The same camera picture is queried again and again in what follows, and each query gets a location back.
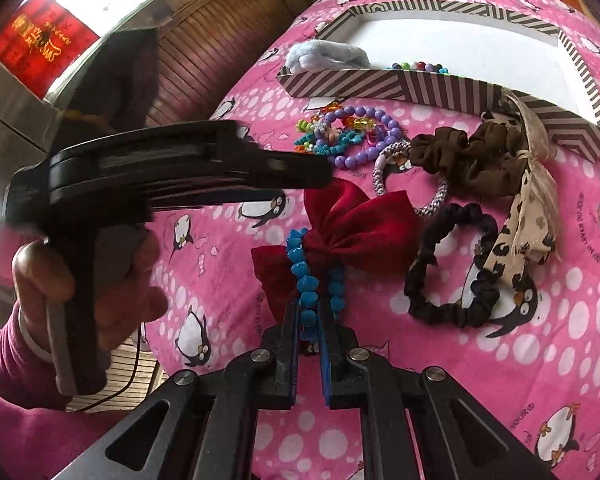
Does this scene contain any orange clear bead bracelet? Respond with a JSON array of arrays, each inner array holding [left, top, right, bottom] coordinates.
[[325, 101, 381, 133]]

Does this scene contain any striped cardboard box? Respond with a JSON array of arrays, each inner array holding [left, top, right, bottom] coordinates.
[[275, 0, 600, 162]]

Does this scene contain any multicolour bead bracelet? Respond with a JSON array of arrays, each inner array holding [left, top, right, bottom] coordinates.
[[391, 60, 451, 75]]

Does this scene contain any blue bead bracelet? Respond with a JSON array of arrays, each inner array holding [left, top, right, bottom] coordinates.
[[286, 229, 347, 356]]

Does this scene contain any purple bead bracelet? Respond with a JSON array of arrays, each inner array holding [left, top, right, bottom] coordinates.
[[322, 105, 407, 171]]

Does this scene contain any person's left forearm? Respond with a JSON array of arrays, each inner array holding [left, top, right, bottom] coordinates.
[[0, 305, 148, 480]]

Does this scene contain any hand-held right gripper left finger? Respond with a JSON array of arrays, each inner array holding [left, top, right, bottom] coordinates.
[[50, 295, 302, 480]]

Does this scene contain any brown scrunchie with leopard ribbon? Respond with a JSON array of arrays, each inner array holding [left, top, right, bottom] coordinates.
[[409, 87, 565, 292]]

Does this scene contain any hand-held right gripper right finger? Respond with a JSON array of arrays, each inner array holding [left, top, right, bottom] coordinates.
[[316, 300, 556, 480]]

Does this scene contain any person's left hand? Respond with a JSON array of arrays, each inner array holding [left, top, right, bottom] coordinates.
[[11, 232, 169, 357]]

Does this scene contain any black scrunchie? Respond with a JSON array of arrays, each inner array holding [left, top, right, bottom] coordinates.
[[404, 203, 501, 330]]

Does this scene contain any black cable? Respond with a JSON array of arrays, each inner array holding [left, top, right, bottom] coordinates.
[[67, 327, 148, 413]]

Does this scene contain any pink penguin blanket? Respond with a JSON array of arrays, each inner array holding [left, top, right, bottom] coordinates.
[[147, 0, 600, 480]]

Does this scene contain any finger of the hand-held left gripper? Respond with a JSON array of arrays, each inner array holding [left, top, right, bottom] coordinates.
[[240, 142, 334, 192]]

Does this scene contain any red window poster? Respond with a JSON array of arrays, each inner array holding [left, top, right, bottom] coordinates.
[[0, 0, 101, 101]]

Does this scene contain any red velvet bow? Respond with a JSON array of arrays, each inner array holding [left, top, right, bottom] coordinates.
[[251, 180, 423, 307]]

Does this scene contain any green bead bracelet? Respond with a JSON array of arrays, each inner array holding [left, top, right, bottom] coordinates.
[[296, 116, 326, 136]]

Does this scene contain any turquoise flower bead bracelet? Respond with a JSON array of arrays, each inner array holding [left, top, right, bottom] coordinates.
[[294, 127, 363, 157]]

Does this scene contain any white woven hair tie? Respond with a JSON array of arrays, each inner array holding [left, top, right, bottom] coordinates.
[[372, 140, 451, 218]]

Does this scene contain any brown wooden door panel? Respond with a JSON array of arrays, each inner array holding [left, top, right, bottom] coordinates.
[[145, 0, 321, 128]]

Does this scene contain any grey fluffy scrunchie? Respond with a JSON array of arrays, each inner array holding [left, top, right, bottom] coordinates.
[[285, 40, 371, 73]]

